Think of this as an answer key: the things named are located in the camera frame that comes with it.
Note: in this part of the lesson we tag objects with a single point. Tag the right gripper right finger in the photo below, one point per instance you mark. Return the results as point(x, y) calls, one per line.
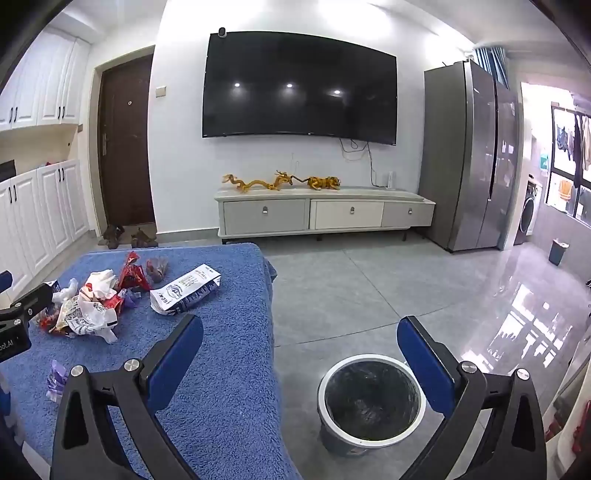
point(512, 445)

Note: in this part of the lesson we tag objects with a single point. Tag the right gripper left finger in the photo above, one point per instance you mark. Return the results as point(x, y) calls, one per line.
point(86, 444)

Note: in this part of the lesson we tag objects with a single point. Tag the purple candy wrapper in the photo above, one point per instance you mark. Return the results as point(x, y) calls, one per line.
point(56, 381)

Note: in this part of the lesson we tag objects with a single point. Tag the white red plastic bag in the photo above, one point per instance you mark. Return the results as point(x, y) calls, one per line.
point(90, 309)

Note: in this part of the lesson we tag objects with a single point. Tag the red snack wrapper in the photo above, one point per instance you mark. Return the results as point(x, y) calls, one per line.
point(132, 274)

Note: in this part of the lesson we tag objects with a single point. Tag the white blue snack bag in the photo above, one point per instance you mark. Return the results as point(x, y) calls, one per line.
point(183, 293)

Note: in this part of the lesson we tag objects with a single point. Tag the clear wrapper with red contents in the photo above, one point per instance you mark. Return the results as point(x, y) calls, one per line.
point(156, 268)

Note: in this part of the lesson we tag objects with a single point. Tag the round white-rimmed trash bin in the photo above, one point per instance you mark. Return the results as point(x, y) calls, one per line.
point(368, 402)

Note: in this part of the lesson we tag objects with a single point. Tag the blue fluffy table cloth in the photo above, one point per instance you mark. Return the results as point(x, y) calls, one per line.
point(188, 396)

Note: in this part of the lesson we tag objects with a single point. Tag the brown shoe left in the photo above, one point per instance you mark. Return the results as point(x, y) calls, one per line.
point(111, 236)

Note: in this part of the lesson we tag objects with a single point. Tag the small blue-grey waste bin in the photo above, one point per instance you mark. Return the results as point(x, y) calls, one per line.
point(557, 251)

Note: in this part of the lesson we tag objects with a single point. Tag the white washing machine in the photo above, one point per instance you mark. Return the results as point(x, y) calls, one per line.
point(529, 210)

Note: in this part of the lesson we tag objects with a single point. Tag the white upper cabinets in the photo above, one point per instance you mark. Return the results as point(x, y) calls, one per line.
point(46, 86)

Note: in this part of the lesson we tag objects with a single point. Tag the white low TV cabinet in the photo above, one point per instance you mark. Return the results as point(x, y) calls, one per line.
point(302, 211)

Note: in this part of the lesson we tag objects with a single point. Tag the dark brown entrance door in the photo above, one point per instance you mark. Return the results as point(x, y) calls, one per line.
point(122, 143)

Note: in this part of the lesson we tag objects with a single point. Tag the white router on cabinet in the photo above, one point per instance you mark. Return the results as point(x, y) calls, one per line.
point(391, 184)

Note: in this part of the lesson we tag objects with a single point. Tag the golden tiger figurine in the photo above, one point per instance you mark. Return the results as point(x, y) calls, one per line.
point(320, 183)

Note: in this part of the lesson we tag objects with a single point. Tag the grey double-door refrigerator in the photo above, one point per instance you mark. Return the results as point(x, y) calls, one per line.
point(469, 156)

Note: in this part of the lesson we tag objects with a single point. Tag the golden dragon figurine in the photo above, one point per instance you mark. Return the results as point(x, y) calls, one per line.
point(281, 178)

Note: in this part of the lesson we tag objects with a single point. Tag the blue window curtain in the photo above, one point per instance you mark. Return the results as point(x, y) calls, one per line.
point(493, 60)

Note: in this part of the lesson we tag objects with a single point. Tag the large black wall television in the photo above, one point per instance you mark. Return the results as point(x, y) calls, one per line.
point(279, 83)

